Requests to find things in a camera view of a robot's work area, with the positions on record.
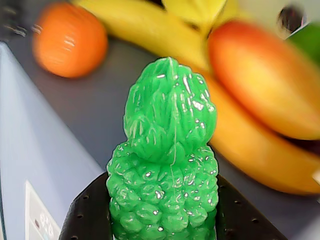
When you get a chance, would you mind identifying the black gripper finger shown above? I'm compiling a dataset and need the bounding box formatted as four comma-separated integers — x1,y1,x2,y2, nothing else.
58,172,116,240
215,174,289,240

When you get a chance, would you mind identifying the green toy pineapple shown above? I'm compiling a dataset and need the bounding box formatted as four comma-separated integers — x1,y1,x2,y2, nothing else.
105,56,221,240

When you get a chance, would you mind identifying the white cabinet door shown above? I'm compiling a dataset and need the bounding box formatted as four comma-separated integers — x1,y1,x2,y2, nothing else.
0,41,107,240

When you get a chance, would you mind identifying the grey cabinet shelf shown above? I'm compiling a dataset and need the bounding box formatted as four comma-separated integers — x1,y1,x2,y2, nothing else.
0,0,320,240

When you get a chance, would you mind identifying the control panel sticker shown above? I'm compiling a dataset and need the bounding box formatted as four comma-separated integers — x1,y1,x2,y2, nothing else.
24,179,61,240

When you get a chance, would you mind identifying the red orange toy mango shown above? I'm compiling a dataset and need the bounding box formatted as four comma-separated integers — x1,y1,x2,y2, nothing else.
206,19,320,141

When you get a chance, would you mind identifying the orange toy fruit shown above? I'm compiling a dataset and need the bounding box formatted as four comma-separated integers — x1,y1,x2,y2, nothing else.
31,1,109,79

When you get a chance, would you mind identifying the green toy fruit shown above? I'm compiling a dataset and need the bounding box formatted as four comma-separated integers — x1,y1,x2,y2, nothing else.
284,21,320,60

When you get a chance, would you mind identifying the yellow toy banana bunch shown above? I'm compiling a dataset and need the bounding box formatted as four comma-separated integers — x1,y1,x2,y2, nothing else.
71,0,320,196

